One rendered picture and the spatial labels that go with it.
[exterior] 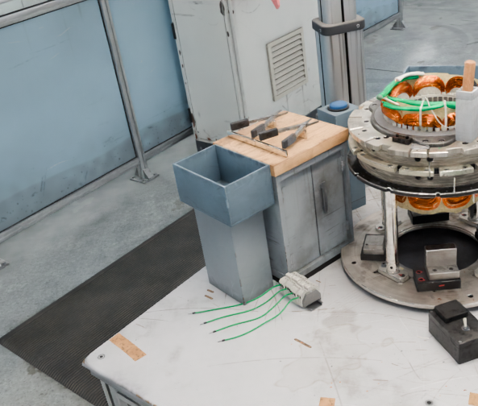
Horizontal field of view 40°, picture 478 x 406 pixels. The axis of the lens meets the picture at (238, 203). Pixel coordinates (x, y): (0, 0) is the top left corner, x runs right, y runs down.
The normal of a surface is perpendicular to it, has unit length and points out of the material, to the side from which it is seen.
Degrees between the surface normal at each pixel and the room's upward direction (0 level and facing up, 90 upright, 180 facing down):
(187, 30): 90
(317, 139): 0
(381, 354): 0
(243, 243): 90
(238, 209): 90
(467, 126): 90
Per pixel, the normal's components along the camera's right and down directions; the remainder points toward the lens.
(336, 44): 0.22, 0.44
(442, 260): -0.06, 0.49
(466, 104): -0.66, 0.44
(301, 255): 0.62, 0.29
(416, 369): -0.15, -0.87
